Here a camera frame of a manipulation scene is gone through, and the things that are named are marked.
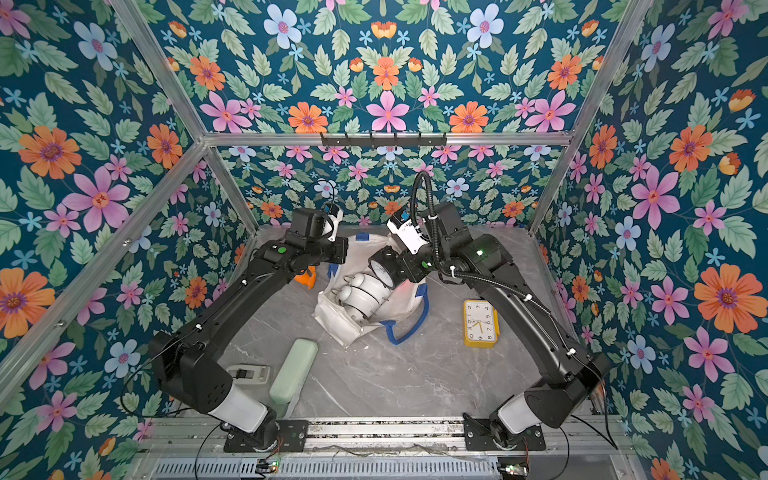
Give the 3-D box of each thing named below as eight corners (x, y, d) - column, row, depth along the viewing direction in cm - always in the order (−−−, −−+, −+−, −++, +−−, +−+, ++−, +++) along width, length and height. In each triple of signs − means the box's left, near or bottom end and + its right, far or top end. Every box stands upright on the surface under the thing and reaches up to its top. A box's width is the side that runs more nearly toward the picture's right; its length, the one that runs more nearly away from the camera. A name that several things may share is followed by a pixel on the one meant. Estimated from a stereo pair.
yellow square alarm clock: (465, 347, 91) (467, 342, 88) (459, 305, 100) (461, 299, 97) (500, 347, 91) (504, 342, 88) (492, 305, 100) (494, 299, 97)
